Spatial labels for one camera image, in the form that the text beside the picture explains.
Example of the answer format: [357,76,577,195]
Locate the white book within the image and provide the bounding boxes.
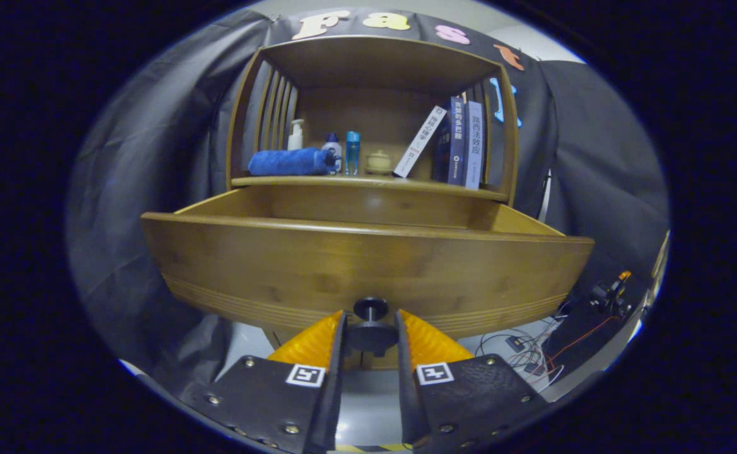
[392,105,448,179]

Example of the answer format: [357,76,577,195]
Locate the pale lavender book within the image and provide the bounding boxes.
[463,100,485,190]

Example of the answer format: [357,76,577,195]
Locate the tangled cables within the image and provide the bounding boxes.
[475,315,571,387]

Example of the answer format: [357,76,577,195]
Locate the beige curved frame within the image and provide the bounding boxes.
[649,230,670,303]

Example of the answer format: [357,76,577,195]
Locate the white bottle with blue cap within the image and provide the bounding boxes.
[322,132,344,172]

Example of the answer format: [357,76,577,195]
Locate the black backdrop cloth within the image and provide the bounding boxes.
[66,6,671,392]

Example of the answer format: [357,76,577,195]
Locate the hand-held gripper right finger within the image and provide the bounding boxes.
[395,309,548,450]

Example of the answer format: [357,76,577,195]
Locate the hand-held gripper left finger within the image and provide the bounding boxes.
[182,309,348,454]

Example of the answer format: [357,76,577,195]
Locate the wooden cabinet with open shelf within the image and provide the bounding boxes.
[226,35,520,373]

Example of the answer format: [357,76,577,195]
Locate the black drawer knob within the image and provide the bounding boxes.
[346,296,399,357]

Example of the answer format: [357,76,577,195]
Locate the wooden drawer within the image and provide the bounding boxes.
[140,183,596,341]

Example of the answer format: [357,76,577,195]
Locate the wooden countertop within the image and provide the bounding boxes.
[231,170,509,202]

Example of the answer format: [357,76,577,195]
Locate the dark blue book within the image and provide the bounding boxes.
[432,95,468,185]

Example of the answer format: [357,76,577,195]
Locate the clear blue bottle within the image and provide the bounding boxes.
[345,131,361,176]

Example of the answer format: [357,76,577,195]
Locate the black device with orange part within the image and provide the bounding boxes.
[589,270,634,316]

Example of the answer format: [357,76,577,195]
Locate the blue folded towel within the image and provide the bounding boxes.
[247,147,337,177]

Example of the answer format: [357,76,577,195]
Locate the beige lidded teacup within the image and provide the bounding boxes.
[365,149,394,175]

